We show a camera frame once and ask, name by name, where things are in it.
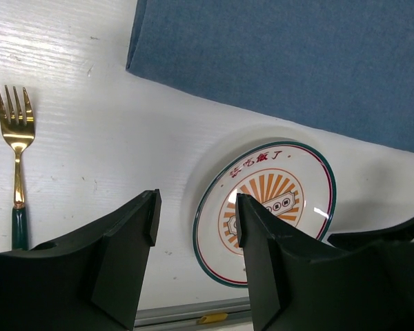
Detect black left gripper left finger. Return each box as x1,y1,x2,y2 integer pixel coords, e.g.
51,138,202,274
0,190,161,330

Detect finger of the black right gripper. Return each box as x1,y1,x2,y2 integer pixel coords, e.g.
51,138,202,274
328,217,414,248

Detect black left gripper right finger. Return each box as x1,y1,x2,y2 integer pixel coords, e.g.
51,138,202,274
236,194,414,330

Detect white plate orange sunburst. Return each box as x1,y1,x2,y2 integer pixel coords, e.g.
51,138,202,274
192,141,337,288

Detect gold fork green handle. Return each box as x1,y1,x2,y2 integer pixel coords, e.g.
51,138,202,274
0,87,35,250

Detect blue cloth placemat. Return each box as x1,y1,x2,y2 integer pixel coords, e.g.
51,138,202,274
126,1,414,152

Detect aluminium front rail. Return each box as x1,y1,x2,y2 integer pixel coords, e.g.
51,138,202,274
134,297,251,330

